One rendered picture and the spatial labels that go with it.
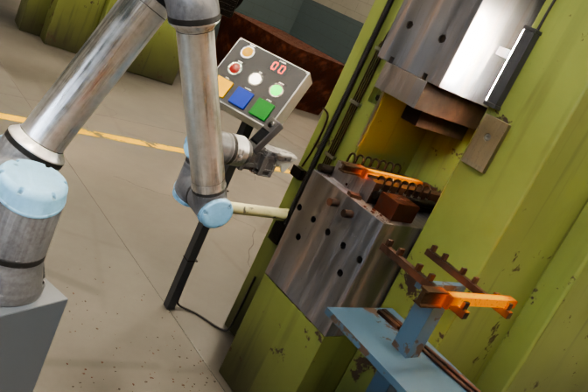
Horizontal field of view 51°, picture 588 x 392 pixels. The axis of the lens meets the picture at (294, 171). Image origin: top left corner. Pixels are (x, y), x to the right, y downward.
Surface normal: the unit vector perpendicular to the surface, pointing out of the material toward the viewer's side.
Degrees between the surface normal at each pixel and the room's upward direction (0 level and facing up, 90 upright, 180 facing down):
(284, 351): 90
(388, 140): 90
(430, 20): 90
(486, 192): 90
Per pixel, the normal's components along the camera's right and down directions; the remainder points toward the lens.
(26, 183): 0.44, -0.84
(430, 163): -0.72, -0.14
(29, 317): 0.77, 0.48
